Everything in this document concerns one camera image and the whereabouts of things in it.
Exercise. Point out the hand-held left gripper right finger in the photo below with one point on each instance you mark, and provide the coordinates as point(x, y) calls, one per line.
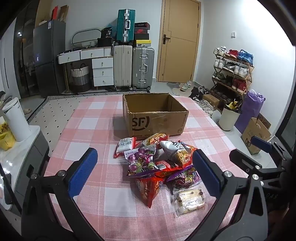
point(205, 172)

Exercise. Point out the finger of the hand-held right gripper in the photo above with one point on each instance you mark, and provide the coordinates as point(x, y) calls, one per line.
point(261, 142)
point(242, 158)

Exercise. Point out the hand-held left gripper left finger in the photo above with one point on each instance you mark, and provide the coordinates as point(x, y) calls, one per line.
point(83, 171)

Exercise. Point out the purple candy packet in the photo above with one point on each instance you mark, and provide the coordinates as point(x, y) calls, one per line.
point(141, 162)
point(185, 179)

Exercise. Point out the orange noodle snack packet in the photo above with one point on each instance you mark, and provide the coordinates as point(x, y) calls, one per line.
point(182, 156)

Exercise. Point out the clear pastry packet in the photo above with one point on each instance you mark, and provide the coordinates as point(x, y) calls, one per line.
point(189, 200)

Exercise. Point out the white black snack packet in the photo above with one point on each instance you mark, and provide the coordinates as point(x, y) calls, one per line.
point(171, 146)

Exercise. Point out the white red snack packet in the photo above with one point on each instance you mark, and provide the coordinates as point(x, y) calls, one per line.
point(124, 144)

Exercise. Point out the red chip bag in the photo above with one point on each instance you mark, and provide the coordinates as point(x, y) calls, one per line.
point(149, 190)

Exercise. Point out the yellow noodle snack packet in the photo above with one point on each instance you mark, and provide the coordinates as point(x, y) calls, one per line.
point(153, 139)

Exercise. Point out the brown cardboard box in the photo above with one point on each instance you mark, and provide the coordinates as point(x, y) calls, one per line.
point(253, 136)
point(157, 120)

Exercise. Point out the brown cardboard box on floor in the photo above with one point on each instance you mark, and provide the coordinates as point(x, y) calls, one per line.
point(253, 136)

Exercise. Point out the purple bag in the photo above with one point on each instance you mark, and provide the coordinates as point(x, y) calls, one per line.
point(249, 111)

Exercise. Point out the white round bin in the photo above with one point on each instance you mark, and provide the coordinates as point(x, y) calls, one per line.
point(227, 120)

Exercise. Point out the pink plaid tablecloth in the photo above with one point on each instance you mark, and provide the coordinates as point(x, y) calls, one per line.
point(92, 129)

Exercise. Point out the yellow crumpled wrapper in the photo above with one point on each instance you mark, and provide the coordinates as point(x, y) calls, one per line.
point(233, 105)

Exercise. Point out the white grey cabinet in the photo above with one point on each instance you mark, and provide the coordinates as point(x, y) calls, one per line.
point(23, 157)

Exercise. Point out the striped sneakers pair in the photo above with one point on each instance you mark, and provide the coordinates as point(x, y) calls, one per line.
point(207, 107)

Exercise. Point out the small cardboard box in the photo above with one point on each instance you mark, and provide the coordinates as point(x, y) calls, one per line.
point(211, 100)

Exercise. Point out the black white patterned rug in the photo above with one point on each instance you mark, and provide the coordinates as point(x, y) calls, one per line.
point(53, 111)

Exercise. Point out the wooden shoe rack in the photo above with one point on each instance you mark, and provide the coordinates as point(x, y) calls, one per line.
point(249, 74)

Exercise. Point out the group of assorted shoes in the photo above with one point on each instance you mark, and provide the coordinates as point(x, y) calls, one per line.
point(239, 69)

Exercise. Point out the black shoes pair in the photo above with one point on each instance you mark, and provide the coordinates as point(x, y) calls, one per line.
point(196, 92)

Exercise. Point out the beige slipper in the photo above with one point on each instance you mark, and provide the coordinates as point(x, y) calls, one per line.
point(27, 111)

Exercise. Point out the yellow plastic bag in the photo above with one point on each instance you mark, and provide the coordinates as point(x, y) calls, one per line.
point(7, 139)

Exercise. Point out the white cylindrical appliance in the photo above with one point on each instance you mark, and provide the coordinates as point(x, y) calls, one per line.
point(16, 120)

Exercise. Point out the white sneakers pair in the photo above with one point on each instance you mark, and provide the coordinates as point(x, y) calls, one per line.
point(185, 86)

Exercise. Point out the grey door mat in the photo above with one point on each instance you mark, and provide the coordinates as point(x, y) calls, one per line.
point(174, 88)

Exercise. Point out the woven laundry basket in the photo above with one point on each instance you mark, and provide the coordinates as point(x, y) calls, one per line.
point(79, 78)

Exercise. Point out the white desk with drawers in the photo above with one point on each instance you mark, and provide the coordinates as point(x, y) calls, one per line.
point(101, 67)

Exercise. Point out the beige suitcase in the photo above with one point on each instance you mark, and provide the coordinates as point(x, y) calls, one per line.
point(122, 67)

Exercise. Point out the grey refrigerator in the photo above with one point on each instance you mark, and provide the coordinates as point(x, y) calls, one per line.
point(47, 58)

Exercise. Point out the silver suitcase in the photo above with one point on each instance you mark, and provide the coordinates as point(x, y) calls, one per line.
point(143, 68)

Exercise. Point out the dark glass cabinet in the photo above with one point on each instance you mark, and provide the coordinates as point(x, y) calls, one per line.
point(25, 58)

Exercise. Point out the wooden door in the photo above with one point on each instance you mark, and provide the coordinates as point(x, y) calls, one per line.
point(178, 39)

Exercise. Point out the arched mirror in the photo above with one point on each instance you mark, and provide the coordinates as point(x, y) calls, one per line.
point(85, 34)

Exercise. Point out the black printed box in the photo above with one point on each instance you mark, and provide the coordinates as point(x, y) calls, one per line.
point(106, 33)

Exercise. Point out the yellow black box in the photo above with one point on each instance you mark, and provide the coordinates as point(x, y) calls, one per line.
point(143, 43)

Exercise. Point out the teal suitcase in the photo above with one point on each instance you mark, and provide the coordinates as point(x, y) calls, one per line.
point(125, 26)

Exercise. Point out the red logo shoe box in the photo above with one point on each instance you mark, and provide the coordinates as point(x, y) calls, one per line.
point(141, 31)

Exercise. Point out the black shoe box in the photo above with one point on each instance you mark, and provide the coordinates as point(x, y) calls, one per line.
point(141, 25)

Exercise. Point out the small brown cardboard sheet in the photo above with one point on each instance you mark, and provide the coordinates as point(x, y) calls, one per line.
point(64, 13)

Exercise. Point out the red flat folder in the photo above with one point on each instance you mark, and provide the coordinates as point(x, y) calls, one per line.
point(56, 14)

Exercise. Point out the tall brown cardboard sheet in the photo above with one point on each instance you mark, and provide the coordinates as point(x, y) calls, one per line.
point(44, 11)

